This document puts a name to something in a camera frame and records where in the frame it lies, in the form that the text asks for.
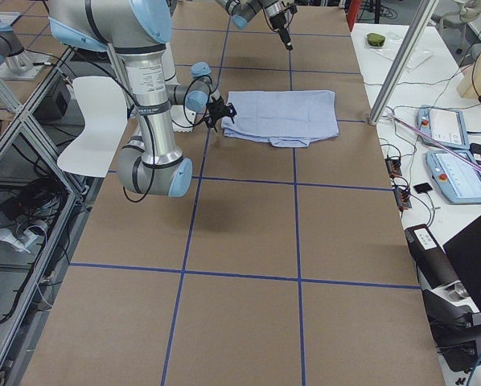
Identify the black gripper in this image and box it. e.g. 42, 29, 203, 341
204, 96, 237, 133
266, 1, 293, 51

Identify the light blue striped shirt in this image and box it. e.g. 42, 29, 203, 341
221, 90, 339, 148

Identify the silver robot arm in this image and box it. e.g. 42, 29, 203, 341
49, 1, 236, 197
216, 0, 298, 51

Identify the green object on table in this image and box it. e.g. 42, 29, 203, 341
366, 32, 386, 47

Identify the white plastic chair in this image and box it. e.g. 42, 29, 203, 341
57, 76, 128, 178

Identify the far teach pendant tablet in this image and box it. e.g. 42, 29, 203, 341
417, 105, 470, 150

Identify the teach pendant tablet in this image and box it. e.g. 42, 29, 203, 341
425, 150, 481, 204
417, 105, 470, 150

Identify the near teach pendant tablet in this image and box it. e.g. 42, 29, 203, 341
425, 150, 481, 204

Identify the black box with label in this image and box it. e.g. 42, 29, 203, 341
405, 224, 459, 289

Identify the black monitor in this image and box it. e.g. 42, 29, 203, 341
444, 216, 481, 312

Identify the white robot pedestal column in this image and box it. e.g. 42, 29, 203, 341
162, 43, 196, 132

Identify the grey aluminium frame post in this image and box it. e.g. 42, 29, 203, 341
368, 0, 438, 125

